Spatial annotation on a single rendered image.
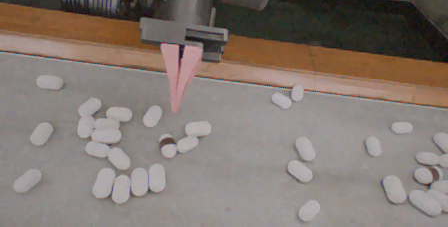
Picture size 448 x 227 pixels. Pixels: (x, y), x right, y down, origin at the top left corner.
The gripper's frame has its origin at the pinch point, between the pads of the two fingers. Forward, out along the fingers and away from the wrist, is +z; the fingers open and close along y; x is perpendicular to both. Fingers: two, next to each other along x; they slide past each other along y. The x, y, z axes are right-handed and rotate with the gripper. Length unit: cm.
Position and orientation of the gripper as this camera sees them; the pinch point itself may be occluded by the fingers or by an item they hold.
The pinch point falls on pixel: (175, 105)
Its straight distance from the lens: 38.5
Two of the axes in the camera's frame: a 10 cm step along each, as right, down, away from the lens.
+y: 9.9, 1.3, 0.6
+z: -1.2, 9.8, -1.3
